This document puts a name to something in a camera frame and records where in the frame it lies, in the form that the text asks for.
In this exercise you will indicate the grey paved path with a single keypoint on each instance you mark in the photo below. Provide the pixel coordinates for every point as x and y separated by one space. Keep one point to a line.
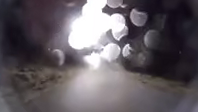
107 99

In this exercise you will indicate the rough ground strip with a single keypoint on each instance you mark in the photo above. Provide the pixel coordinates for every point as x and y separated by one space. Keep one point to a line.
167 83
32 79

